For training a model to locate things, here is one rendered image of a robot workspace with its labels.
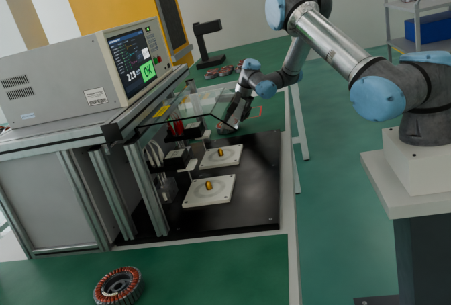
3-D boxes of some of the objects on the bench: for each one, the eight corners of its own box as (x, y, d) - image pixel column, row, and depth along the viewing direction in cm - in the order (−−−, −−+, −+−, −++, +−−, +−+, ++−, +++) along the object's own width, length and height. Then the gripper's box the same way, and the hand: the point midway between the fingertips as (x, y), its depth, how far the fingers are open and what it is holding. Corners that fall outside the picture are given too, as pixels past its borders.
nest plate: (243, 146, 140) (242, 143, 140) (239, 164, 126) (237, 160, 126) (207, 152, 143) (206, 149, 143) (199, 170, 130) (198, 166, 129)
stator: (114, 275, 89) (109, 264, 88) (153, 276, 86) (148, 264, 84) (88, 313, 79) (82, 301, 78) (130, 316, 76) (125, 303, 74)
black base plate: (280, 133, 149) (279, 128, 148) (279, 230, 91) (278, 222, 90) (176, 150, 159) (175, 146, 159) (117, 246, 101) (114, 240, 100)
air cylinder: (178, 190, 119) (174, 176, 117) (172, 203, 112) (167, 188, 110) (164, 192, 120) (160, 178, 118) (158, 204, 113) (152, 190, 111)
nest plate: (235, 177, 118) (235, 173, 118) (229, 202, 104) (229, 198, 104) (193, 183, 121) (192, 179, 121) (182, 207, 108) (181, 204, 107)
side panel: (115, 244, 102) (72, 145, 91) (110, 251, 100) (65, 150, 88) (34, 252, 109) (-16, 160, 97) (27, 259, 106) (-24, 166, 95)
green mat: (284, 91, 206) (284, 91, 206) (285, 130, 150) (284, 130, 150) (138, 118, 227) (137, 118, 227) (91, 162, 171) (91, 162, 171)
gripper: (243, 105, 146) (231, 143, 157) (261, 91, 161) (249, 125, 173) (225, 97, 148) (215, 134, 159) (245, 82, 164) (233, 117, 175)
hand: (227, 127), depth 167 cm, fingers open, 14 cm apart
